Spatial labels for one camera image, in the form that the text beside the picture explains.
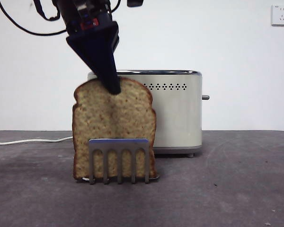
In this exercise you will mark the white wall socket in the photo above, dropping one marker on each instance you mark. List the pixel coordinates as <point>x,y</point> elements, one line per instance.
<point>281,15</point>

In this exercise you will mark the grey toaster lever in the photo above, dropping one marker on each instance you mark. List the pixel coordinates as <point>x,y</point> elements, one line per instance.
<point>206,97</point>

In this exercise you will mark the brown seeded bread slice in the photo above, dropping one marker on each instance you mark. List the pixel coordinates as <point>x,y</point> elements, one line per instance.
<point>132,113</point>

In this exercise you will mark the stainless steel toast rack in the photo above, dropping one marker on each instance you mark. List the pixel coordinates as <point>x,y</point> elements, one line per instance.
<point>118,144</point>

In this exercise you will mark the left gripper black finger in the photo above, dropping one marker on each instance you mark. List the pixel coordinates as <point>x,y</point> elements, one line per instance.
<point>117,40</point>
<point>99,54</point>

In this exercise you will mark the cream and steel toaster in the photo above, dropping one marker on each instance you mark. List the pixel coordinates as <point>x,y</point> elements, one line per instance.
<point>180,118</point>

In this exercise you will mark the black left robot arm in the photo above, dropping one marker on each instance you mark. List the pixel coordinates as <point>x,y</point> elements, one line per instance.
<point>71,9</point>

